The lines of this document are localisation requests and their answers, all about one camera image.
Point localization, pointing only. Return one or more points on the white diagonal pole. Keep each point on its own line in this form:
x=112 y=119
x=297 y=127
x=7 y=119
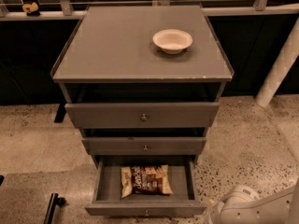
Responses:
x=282 y=65

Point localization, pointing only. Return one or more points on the white paper bowl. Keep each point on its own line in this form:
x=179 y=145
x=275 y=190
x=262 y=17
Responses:
x=172 y=41

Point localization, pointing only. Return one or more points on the grey drawer cabinet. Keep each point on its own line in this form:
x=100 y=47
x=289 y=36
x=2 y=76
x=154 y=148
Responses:
x=112 y=59

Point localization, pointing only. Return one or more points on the black bar on floor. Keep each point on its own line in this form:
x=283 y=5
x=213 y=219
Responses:
x=55 y=200

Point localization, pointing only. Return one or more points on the brown sea salt chip bag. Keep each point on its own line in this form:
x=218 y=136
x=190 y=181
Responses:
x=145 y=180

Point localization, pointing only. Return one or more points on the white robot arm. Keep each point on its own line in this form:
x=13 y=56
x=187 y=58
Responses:
x=243 y=205

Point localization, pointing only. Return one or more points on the grey bottom drawer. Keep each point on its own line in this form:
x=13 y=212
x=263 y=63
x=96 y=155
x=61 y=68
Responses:
x=107 y=200

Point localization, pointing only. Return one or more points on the small yellow black object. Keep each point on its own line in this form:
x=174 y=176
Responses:
x=31 y=8

